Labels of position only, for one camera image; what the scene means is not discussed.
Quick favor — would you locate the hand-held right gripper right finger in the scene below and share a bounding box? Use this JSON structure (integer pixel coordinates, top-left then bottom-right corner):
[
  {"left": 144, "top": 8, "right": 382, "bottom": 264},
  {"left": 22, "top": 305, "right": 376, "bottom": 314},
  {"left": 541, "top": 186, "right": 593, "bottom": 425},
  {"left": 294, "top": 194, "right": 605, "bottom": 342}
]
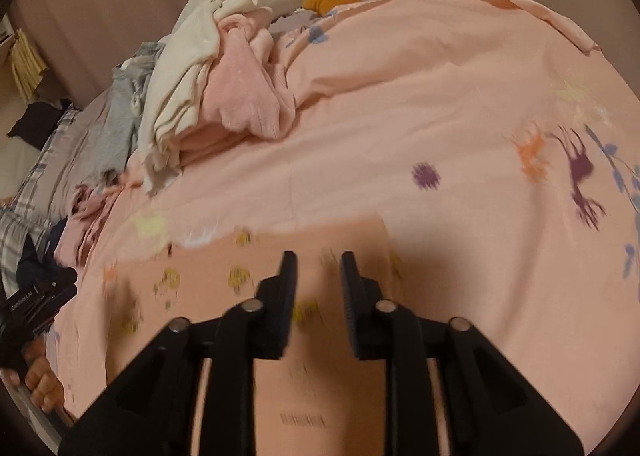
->
[{"left": 340, "top": 251, "right": 586, "bottom": 456}]

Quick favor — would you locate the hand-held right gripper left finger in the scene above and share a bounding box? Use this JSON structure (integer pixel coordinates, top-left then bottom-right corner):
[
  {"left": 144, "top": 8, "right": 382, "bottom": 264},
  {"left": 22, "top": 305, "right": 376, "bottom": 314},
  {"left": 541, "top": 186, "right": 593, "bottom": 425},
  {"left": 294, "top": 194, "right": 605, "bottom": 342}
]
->
[{"left": 57, "top": 251, "right": 298, "bottom": 456}]

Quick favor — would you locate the pink printed small shirt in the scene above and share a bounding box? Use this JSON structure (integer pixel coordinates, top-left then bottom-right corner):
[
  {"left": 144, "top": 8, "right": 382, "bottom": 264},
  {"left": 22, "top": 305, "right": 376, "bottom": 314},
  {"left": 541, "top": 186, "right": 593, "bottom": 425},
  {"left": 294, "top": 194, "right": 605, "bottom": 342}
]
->
[{"left": 102, "top": 217, "right": 436, "bottom": 456}]

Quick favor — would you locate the person's left hand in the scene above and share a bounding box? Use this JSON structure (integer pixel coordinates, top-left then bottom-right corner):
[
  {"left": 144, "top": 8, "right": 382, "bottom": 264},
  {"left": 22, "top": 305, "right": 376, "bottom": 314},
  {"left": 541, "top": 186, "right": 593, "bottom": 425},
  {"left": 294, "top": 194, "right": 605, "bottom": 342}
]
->
[{"left": 22, "top": 341, "right": 66, "bottom": 412}]

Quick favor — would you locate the navy garment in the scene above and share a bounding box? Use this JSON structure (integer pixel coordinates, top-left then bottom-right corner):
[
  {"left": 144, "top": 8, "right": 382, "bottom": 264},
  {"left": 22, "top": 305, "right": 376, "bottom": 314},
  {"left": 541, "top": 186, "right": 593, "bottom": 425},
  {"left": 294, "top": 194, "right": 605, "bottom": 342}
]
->
[{"left": 17, "top": 218, "right": 68, "bottom": 281}]

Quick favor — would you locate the large plaid pillow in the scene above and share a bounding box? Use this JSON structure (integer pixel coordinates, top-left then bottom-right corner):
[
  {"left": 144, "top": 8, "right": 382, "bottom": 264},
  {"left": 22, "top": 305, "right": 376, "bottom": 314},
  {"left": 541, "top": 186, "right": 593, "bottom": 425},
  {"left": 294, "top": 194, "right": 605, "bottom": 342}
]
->
[{"left": 0, "top": 196, "right": 56, "bottom": 277}]

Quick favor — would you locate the pale pink clothing pile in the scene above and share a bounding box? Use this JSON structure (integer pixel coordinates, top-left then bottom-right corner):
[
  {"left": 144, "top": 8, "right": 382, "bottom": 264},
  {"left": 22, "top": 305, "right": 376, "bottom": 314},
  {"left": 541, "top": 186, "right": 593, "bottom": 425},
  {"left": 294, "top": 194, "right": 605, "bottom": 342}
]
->
[{"left": 54, "top": 181, "right": 146, "bottom": 267}]

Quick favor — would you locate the small plaid pillow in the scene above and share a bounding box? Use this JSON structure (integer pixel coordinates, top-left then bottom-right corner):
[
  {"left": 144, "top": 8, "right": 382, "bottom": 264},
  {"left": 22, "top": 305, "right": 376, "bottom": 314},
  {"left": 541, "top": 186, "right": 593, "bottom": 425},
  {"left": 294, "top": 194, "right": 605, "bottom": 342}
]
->
[{"left": 25, "top": 108, "right": 81, "bottom": 197}]

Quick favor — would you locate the grey duvet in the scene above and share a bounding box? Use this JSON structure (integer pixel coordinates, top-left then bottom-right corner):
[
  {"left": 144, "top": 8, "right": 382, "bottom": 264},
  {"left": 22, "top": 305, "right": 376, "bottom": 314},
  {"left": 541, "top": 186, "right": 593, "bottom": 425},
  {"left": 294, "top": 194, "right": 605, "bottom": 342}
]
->
[{"left": 47, "top": 96, "right": 131, "bottom": 217}]

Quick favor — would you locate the dark brown cloth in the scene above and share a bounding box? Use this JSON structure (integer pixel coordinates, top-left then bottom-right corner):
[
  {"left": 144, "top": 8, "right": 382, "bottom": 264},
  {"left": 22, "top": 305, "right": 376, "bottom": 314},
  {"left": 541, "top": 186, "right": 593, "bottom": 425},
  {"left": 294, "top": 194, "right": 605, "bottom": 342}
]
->
[{"left": 6, "top": 98, "right": 76, "bottom": 151}]

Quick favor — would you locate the pink animal printed blanket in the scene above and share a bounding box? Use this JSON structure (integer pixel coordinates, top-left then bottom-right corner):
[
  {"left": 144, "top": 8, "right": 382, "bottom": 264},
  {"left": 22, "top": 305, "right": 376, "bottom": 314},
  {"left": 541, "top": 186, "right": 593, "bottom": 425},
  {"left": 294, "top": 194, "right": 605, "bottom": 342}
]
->
[{"left": 52, "top": 0, "right": 640, "bottom": 456}]

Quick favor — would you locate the pink fleece cloth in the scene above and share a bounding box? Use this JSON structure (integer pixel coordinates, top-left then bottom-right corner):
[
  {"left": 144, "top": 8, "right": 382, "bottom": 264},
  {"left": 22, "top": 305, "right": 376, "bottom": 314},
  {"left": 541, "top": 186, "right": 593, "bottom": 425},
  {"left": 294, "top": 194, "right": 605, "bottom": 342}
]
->
[{"left": 167, "top": 6, "right": 301, "bottom": 171}]

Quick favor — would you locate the grey clothing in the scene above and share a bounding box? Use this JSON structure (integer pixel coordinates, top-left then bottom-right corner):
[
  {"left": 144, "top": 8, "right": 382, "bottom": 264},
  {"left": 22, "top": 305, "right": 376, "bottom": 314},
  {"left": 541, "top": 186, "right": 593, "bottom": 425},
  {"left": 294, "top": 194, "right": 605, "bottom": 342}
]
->
[{"left": 100, "top": 42, "right": 166, "bottom": 181}]

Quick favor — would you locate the white clothing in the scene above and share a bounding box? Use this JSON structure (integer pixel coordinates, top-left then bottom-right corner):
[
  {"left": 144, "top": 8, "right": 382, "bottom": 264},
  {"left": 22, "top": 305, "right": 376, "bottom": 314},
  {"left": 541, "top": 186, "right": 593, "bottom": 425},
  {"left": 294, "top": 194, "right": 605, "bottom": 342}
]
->
[{"left": 137, "top": 0, "right": 261, "bottom": 194}]

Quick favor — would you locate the yellow striped cloth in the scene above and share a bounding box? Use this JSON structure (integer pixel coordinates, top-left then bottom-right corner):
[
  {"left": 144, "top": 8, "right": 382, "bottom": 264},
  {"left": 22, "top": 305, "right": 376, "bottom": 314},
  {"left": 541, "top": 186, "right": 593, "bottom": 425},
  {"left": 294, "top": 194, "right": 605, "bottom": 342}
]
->
[{"left": 10, "top": 28, "right": 51, "bottom": 101}]

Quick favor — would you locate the wide pink curtain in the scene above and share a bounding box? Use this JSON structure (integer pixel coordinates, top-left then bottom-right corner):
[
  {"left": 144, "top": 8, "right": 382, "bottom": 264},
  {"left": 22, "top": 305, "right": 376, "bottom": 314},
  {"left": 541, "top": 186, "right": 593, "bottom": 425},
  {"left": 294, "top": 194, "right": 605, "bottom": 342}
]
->
[{"left": 10, "top": 0, "right": 201, "bottom": 106}]

